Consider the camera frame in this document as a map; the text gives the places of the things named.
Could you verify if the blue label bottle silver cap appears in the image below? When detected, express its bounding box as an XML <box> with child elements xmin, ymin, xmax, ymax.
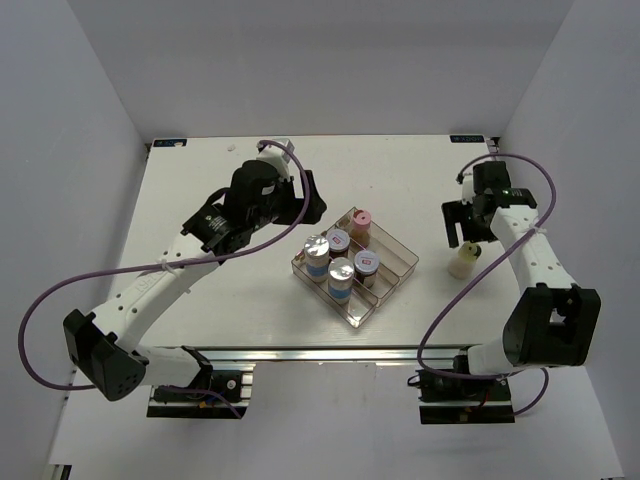
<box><xmin>303</xmin><ymin>235</ymin><xmax>330</xmax><ymax>283</ymax></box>

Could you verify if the yellow cap spice bottle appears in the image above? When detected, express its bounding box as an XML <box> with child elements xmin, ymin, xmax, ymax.
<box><xmin>447</xmin><ymin>242</ymin><xmax>482</xmax><ymax>280</ymax></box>

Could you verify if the pink cap spice bottle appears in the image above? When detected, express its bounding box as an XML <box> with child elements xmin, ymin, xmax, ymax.
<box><xmin>349</xmin><ymin>209</ymin><xmax>372</xmax><ymax>248</ymax></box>

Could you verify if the brown spice jar red label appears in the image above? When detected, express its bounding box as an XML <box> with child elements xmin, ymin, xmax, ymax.
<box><xmin>354</xmin><ymin>250</ymin><xmax>380</xmax><ymax>288</ymax></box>

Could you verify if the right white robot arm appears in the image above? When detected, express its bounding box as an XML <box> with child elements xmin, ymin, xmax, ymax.
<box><xmin>442</xmin><ymin>160</ymin><xmax>601</xmax><ymax>399</ymax></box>

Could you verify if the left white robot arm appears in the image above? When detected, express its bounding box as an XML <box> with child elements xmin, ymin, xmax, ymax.
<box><xmin>63</xmin><ymin>160</ymin><xmax>327</xmax><ymax>401</ymax></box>

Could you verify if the clear plastic organizer tray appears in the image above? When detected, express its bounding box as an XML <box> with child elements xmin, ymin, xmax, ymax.
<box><xmin>291</xmin><ymin>208</ymin><xmax>418</xmax><ymax>328</ymax></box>

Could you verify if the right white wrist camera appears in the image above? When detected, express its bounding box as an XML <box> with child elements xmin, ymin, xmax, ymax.
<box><xmin>456</xmin><ymin>172</ymin><xmax>475</xmax><ymax>205</ymax></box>

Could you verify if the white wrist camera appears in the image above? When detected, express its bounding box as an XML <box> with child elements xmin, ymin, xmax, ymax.
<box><xmin>456</xmin><ymin>172</ymin><xmax>475</xmax><ymax>205</ymax></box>
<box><xmin>256</xmin><ymin>141</ymin><xmax>291</xmax><ymax>178</ymax></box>

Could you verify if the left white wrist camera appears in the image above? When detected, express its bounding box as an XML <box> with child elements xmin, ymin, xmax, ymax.
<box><xmin>256</xmin><ymin>141</ymin><xmax>291</xmax><ymax>178</ymax></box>

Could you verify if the aluminium table front rail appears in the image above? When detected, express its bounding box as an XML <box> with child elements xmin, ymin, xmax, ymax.
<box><xmin>184</xmin><ymin>344</ymin><xmax>476</xmax><ymax>365</ymax></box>

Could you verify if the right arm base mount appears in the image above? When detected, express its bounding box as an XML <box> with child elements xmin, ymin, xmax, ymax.
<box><xmin>407</xmin><ymin>370</ymin><xmax>515</xmax><ymax>425</ymax></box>

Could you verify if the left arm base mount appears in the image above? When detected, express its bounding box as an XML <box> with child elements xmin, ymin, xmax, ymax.
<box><xmin>146</xmin><ymin>368</ymin><xmax>253</xmax><ymax>420</ymax></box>

